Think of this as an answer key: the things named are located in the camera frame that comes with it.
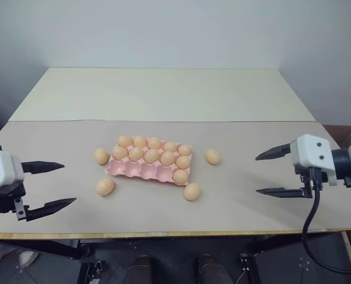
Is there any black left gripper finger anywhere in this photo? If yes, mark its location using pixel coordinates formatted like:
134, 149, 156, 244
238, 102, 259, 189
25, 197, 77, 222
21, 160, 66, 176

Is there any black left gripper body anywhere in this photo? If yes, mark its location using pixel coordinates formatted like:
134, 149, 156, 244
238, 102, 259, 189
0, 180, 31, 222

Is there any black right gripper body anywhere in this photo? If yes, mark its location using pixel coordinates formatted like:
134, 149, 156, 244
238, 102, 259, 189
294, 164, 323, 198

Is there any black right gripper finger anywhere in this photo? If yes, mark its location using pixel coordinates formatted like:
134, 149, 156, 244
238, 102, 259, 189
255, 186, 308, 199
255, 142, 293, 162

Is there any pink egg tray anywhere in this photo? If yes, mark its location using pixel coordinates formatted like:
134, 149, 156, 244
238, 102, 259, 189
104, 136, 194, 188

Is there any brown cardboard box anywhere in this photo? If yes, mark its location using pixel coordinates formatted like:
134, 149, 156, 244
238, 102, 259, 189
322, 124, 351, 149

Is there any tan egg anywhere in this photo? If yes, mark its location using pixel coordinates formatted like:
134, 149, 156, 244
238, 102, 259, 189
117, 135, 134, 149
177, 144, 193, 157
112, 145, 129, 160
172, 169, 190, 186
147, 137, 163, 150
162, 141, 178, 154
132, 135, 148, 149
204, 149, 222, 166
95, 177, 116, 196
160, 151, 177, 166
128, 147, 145, 162
93, 147, 110, 165
183, 182, 202, 202
175, 155, 192, 170
144, 149, 161, 164

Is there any dark brown rounded shape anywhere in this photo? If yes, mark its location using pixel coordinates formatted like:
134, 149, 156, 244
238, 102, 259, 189
196, 253, 223, 284
125, 254, 152, 284

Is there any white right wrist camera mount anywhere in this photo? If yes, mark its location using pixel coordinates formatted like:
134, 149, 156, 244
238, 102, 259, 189
290, 133, 339, 187

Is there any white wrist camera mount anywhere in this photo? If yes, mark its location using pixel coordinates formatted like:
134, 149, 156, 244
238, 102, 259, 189
0, 149, 26, 221
290, 133, 339, 187

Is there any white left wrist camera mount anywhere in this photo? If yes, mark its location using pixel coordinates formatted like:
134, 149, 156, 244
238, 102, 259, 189
0, 149, 26, 221

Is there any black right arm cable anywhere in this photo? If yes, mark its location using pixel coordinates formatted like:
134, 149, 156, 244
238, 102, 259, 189
301, 167, 351, 275

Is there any black table frame strut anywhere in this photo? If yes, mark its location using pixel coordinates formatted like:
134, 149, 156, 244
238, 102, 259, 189
246, 232, 345, 255
0, 238, 83, 261

